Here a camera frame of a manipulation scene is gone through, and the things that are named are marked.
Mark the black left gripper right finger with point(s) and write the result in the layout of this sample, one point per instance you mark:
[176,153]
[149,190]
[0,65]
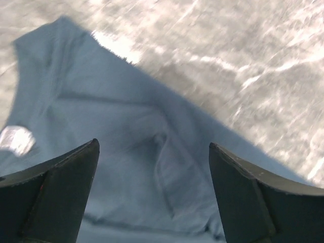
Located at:
[257,205]

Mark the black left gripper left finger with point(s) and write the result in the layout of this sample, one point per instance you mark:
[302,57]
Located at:
[46,202]

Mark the teal blue t shirt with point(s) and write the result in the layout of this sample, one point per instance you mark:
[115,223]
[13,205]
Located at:
[153,182]

